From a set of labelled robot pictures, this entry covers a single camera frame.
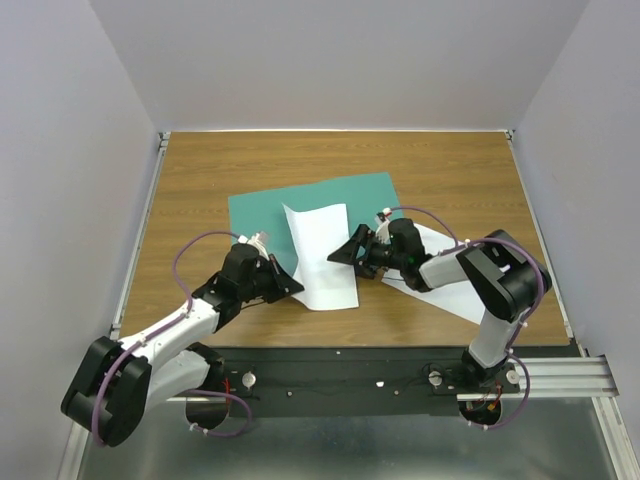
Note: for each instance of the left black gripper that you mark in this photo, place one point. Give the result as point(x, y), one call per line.
point(285, 283)

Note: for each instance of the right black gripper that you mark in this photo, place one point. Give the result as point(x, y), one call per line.
point(348, 251)

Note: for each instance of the white paper sheet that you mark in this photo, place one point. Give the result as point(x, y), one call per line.
point(317, 233)
point(459, 299)

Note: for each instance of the teal paper folder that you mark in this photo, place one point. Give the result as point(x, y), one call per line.
point(364, 196)

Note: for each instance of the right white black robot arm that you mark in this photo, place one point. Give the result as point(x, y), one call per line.
point(509, 282)

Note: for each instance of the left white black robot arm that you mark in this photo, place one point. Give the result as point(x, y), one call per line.
point(140, 356)

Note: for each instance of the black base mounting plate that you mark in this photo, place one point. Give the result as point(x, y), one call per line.
point(319, 363)

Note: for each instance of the metal sheet front panel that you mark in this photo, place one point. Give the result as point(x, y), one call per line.
point(551, 439)

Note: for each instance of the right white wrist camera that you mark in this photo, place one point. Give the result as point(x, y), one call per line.
point(383, 222)

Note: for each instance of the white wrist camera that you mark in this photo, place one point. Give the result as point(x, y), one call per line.
point(383, 222)
point(258, 240)

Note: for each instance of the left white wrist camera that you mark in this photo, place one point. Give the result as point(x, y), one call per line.
point(258, 240)

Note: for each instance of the right table edge rail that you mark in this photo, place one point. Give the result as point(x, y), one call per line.
point(510, 137)

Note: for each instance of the table edge rail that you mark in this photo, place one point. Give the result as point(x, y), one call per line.
point(116, 323)
point(510, 137)

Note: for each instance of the left table edge rail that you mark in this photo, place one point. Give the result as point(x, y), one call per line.
point(116, 323)

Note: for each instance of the aluminium extrusion rail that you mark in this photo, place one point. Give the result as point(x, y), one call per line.
point(191, 374)

